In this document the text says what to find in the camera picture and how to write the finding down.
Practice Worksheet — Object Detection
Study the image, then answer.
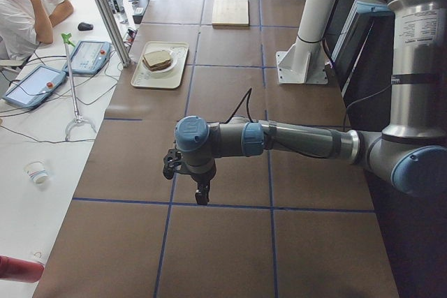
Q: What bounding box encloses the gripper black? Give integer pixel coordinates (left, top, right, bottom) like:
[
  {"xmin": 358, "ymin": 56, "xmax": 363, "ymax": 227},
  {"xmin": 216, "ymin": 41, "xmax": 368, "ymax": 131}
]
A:
[{"xmin": 191, "ymin": 168, "xmax": 216, "ymax": 205}]

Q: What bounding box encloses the white round plate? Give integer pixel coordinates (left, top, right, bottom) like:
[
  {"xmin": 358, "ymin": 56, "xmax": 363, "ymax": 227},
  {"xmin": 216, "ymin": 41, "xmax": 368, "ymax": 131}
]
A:
[{"xmin": 151, "ymin": 50, "xmax": 176, "ymax": 73}]

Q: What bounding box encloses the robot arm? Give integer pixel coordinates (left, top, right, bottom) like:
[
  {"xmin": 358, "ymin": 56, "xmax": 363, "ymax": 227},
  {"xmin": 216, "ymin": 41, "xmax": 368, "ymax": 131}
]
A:
[{"xmin": 163, "ymin": 0, "xmax": 446, "ymax": 205}]

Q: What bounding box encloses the cream bear serving tray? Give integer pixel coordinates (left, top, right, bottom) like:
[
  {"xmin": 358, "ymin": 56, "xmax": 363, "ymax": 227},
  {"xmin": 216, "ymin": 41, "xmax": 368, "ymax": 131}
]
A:
[{"xmin": 131, "ymin": 41, "xmax": 189, "ymax": 89}]

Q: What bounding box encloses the paper cup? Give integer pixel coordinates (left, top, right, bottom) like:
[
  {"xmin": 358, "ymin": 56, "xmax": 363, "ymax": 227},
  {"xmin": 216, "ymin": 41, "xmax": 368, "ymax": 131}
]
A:
[{"xmin": 24, "ymin": 161, "xmax": 48, "ymax": 184}]

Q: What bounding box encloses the far teach pendant tablet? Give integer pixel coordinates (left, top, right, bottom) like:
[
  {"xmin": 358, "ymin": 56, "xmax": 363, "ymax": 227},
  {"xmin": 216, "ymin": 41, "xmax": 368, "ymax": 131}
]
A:
[{"xmin": 64, "ymin": 40, "xmax": 111, "ymax": 76}]

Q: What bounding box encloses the teach pendant tablet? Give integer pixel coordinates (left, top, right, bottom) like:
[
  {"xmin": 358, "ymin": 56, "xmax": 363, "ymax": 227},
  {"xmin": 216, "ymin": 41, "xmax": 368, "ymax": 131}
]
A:
[
  {"xmin": 2, "ymin": 65, "xmax": 66, "ymax": 109},
  {"xmin": 64, "ymin": 40, "xmax": 111, "ymax": 76}
]

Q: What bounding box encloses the wooden cutting board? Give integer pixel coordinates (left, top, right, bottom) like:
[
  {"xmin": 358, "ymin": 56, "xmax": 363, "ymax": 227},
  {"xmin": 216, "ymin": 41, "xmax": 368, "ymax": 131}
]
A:
[{"xmin": 212, "ymin": 0, "xmax": 249, "ymax": 27}]

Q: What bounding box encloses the near teach pendant tablet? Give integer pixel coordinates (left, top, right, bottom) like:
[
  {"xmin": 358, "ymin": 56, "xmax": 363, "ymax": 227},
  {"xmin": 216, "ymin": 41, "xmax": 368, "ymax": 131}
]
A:
[{"xmin": 2, "ymin": 65, "xmax": 66, "ymax": 109}]

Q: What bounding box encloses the red bottle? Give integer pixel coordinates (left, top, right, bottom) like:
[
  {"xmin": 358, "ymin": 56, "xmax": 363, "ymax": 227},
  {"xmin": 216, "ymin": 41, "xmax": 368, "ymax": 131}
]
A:
[{"xmin": 1, "ymin": 256, "xmax": 44, "ymax": 283}]

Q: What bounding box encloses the black computer mouse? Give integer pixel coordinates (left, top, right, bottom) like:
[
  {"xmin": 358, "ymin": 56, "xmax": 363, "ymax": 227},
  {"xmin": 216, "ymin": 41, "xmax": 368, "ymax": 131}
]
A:
[{"xmin": 78, "ymin": 22, "xmax": 94, "ymax": 31}]

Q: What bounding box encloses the seated person white shirt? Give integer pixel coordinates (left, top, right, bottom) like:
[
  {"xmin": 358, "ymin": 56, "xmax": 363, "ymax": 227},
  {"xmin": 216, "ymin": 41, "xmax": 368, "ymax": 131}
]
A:
[{"xmin": 1, "ymin": 0, "xmax": 74, "ymax": 60}]

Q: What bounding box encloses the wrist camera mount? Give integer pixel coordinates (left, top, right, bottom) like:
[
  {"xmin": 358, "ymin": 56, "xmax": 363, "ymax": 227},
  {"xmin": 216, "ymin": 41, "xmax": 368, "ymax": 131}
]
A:
[{"xmin": 163, "ymin": 148, "xmax": 185, "ymax": 180}]

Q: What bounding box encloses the green handled reacher grabber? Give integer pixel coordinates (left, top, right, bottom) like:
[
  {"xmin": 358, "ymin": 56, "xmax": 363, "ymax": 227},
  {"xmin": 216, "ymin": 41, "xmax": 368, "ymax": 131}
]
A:
[{"xmin": 61, "ymin": 33, "xmax": 96, "ymax": 141}]

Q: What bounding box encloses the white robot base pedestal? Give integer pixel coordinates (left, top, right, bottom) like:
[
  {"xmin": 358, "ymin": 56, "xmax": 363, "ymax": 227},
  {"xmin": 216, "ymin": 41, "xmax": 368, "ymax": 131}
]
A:
[{"xmin": 276, "ymin": 0, "xmax": 330, "ymax": 84}]

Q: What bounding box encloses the aluminium frame post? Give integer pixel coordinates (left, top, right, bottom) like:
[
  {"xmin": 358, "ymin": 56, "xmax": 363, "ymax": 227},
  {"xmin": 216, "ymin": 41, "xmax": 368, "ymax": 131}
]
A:
[{"xmin": 95, "ymin": 0, "xmax": 131, "ymax": 68}]

